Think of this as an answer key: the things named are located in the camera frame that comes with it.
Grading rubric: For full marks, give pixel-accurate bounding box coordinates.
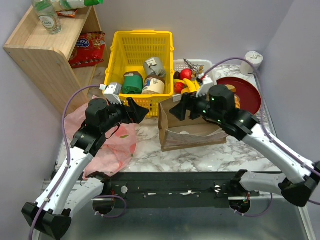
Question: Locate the brown paper grocery bag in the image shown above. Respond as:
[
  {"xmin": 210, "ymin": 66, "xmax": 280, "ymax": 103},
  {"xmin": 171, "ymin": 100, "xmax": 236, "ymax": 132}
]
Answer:
[{"xmin": 158, "ymin": 94, "xmax": 228, "ymax": 152}]

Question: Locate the green white chips bag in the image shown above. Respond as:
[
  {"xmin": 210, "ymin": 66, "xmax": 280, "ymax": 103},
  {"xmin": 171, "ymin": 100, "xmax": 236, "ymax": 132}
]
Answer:
[{"xmin": 51, "ymin": 0, "xmax": 104, "ymax": 12}]

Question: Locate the clear glass bottle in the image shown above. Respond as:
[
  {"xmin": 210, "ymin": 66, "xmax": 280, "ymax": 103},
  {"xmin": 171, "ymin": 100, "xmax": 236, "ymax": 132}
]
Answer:
[{"xmin": 31, "ymin": 0, "xmax": 62, "ymax": 34}]

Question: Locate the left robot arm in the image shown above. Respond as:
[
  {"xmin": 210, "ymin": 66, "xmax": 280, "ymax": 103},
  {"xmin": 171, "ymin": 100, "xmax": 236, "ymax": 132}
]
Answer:
[{"xmin": 21, "ymin": 97, "xmax": 149, "ymax": 240}]

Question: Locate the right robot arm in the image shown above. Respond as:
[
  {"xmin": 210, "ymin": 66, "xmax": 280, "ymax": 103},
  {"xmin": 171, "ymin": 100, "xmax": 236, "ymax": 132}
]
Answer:
[{"xmin": 169, "ymin": 85, "xmax": 320, "ymax": 207}]

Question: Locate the banana bunch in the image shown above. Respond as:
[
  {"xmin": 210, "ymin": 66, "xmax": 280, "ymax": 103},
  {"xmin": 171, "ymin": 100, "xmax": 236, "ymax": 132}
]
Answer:
[{"xmin": 173, "ymin": 78, "xmax": 200, "ymax": 94}]

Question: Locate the red strawberry fruit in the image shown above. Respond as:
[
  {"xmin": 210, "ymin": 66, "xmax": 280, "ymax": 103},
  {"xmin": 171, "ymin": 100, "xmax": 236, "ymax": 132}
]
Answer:
[{"xmin": 174, "ymin": 82, "xmax": 186, "ymax": 94}]

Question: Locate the green wrapped package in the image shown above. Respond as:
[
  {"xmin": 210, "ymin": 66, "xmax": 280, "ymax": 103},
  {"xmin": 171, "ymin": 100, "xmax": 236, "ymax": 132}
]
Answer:
[{"xmin": 121, "ymin": 71, "xmax": 144, "ymax": 95}]

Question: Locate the red apple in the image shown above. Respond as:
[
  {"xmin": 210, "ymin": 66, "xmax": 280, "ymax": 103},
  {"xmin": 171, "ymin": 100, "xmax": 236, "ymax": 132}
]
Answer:
[{"xmin": 180, "ymin": 68, "xmax": 193, "ymax": 80}]

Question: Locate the pink peach plastic bag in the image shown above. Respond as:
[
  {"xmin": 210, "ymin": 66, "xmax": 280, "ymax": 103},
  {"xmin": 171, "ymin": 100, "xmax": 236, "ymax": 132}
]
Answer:
[{"xmin": 64, "ymin": 103, "xmax": 137, "ymax": 180}]

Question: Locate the brown longan bunch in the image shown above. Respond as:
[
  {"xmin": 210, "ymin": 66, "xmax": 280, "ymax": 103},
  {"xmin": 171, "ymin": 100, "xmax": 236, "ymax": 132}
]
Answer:
[{"xmin": 183, "ymin": 59, "xmax": 204, "ymax": 81}]

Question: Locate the white plastic fruit basket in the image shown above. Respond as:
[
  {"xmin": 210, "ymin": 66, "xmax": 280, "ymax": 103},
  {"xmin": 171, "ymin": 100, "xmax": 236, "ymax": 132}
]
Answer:
[{"xmin": 173, "ymin": 59, "xmax": 213, "ymax": 86}]

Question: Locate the bread slice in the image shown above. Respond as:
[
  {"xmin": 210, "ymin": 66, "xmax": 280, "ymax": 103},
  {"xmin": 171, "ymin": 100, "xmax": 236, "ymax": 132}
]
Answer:
[{"xmin": 225, "ymin": 84, "xmax": 236, "ymax": 93}]

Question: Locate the croissant pastry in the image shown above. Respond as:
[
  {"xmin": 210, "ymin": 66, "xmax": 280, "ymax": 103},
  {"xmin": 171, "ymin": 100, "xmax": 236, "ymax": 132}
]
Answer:
[{"xmin": 234, "ymin": 95, "xmax": 241, "ymax": 109}]

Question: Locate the grey wrapped package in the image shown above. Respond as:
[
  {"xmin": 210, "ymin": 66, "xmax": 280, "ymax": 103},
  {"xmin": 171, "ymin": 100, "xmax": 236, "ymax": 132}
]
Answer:
[{"xmin": 143, "ymin": 57, "xmax": 167, "ymax": 78}]

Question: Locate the red round plate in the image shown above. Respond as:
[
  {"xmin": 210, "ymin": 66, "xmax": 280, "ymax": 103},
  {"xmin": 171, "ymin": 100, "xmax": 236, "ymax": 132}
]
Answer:
[{"xmin": 217, "ymin": 77, "xmax": 262, "ymax": 115}]

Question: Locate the red snack bag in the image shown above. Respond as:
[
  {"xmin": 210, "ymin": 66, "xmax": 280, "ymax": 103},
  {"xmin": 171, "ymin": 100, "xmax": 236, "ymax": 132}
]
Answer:
[{"xmin": 68, "ymin": 31, "xmax": 105, "ymax": 69}]

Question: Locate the toilet paper roll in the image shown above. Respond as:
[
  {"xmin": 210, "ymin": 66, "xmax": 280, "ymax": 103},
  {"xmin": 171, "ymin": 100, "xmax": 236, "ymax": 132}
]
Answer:
[{"xmin": 239, "ymin": 51, "xmax": 264, "ymax": 76}]

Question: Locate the wooden shelf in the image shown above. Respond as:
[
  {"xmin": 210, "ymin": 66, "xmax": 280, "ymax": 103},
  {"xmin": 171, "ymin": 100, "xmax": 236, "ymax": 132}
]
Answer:
[{"xmin": 4, "ymin": 6, "xmax": 110, "ymax": 114}]

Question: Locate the orange snack packet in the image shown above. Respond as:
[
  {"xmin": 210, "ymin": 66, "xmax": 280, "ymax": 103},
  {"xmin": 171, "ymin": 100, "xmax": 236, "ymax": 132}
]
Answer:
[{"xmin": 56, "ymin": 9, "xmax": 78, "ymax": 18}]

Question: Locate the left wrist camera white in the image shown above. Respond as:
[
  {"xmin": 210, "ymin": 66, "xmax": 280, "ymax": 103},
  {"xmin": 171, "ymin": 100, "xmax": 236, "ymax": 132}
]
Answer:
[{"xmin": 99, "ymin": 82, "xmax": 123, "ymax": 105}]

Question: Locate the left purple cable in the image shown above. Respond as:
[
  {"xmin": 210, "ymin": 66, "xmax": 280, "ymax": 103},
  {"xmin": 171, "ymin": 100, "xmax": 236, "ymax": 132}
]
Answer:
[{"xmin": 28, "ymin": 84, "xmax": 102, "ymax": 240}]

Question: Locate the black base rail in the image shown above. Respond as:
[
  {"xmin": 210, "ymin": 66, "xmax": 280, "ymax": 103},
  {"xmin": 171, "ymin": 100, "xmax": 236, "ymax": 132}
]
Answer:
[{"xmin": 51, "ymin": 171, "xmax": 282, "ymax": 210}]

